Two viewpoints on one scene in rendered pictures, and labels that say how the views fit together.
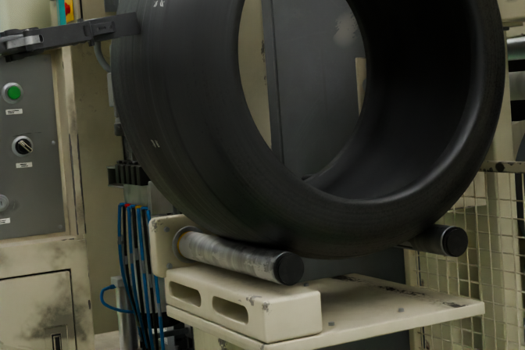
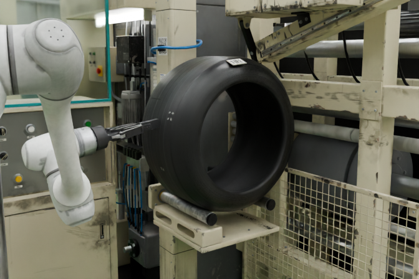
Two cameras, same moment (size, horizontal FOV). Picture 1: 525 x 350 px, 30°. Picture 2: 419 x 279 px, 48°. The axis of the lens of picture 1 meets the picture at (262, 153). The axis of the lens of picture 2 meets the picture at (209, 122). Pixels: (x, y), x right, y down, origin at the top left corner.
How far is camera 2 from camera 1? 0.48 m
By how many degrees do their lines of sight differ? 9
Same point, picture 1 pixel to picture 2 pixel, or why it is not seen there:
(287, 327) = (209, 241)
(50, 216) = (100, 174)
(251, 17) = not seen: hidden behind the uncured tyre
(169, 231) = (156, 190)
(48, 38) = (128, 134)
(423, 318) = (257, 234)
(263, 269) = (201, 218)
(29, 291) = not seen: hidden behind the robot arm
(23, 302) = not seen: hidden behind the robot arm
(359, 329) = (235, 240)
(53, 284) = (101, 203)
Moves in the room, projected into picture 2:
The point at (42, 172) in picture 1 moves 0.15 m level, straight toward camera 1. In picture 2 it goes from (98, 156) to (102, 163)
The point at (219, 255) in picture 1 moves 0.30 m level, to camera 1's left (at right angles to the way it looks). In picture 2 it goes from (180, 207) to (99, 210)
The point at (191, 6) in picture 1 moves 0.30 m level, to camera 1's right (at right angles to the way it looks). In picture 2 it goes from (183, 122) to (272, 121)
